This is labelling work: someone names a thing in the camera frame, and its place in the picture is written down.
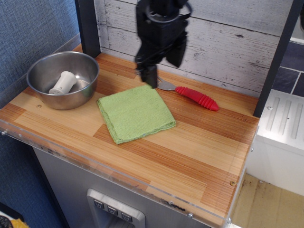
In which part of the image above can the clear acrylic table edge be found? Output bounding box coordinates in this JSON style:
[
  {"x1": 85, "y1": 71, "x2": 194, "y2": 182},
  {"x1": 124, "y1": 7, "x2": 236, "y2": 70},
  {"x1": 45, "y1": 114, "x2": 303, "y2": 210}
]
[{"x1": 0, "y1": 116, "x2": 258, "y2": 228}]

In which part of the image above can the dark left shelf post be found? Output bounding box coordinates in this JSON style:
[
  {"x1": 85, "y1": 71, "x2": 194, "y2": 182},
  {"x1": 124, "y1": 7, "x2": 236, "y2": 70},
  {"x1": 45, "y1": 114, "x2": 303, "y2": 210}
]
[{"x1": 75, "y1": 0, "x2": 101, "y2": 57}]

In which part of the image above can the green cloth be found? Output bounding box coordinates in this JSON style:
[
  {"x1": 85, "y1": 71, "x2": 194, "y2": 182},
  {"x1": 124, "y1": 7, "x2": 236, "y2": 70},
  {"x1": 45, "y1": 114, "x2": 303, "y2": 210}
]
[{"x1": 97, "y1": 85, "x2": 176, "y2": 144}]

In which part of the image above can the silver button control panel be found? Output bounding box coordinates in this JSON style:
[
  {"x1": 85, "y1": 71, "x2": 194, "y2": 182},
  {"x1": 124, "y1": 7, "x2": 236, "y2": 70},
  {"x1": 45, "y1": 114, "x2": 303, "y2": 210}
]
[{"x1": 86, "y1": 189, "x2": 146, "y2": 228}]

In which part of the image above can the yellow black object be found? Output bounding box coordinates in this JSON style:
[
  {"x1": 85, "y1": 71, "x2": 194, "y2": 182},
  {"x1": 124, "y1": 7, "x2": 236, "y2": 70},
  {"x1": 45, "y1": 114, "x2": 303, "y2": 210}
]
[{"x1": 0, "y1": 211, "x2": 28, "y2": 228}]

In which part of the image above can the fork with red handle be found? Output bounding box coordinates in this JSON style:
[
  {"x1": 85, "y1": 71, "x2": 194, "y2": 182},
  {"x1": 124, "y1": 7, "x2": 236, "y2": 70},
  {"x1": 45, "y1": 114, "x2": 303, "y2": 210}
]
[{"x1": 157, "y1": 77, "x2": 219, "y2": 111}]

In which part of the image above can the dark right shelf post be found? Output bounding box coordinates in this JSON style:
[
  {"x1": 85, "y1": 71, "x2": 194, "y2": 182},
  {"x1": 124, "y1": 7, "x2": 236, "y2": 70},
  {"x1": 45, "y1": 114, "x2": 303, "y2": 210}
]
[{"x1": 253, "y1": 0, "x2": 304, "y2": 118}]

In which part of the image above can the white toy sink drainboard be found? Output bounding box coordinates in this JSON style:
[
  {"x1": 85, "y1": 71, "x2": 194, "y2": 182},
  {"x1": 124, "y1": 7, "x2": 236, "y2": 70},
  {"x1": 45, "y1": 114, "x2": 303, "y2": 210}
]
[{"x1": 246, "y1": 90, "x2": 304, "y2": 195}]

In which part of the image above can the stainless steel bowl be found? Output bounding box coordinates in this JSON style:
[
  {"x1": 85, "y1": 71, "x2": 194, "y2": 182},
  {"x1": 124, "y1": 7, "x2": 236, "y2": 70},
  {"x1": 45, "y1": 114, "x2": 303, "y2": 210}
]
[{"x1": 27, "y1": 51, "x2": 99, "y2": 110}]

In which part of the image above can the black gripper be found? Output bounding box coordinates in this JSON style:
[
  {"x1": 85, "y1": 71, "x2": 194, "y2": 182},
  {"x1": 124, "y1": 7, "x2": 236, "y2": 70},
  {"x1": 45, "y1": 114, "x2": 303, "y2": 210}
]
[{"x1": 135, "y1": 0, "x2": 190, "y2": 88}]

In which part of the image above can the white salt shaker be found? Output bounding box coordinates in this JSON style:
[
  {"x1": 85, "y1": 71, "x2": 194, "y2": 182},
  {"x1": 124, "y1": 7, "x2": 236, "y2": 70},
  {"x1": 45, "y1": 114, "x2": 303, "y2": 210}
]
[{"x1": 49, "y1": 71, "x2": 77, "y2": 95}]

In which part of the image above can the dark shelf post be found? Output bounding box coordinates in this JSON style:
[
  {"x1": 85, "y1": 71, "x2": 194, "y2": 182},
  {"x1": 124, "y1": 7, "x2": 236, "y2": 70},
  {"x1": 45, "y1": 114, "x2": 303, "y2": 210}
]
[
  {"x1": 75, "y1": 0, "x2": 101, "y2": 57},
  {"x1": 253, "y1": 0, "x2": 304, "y2": 118}
]

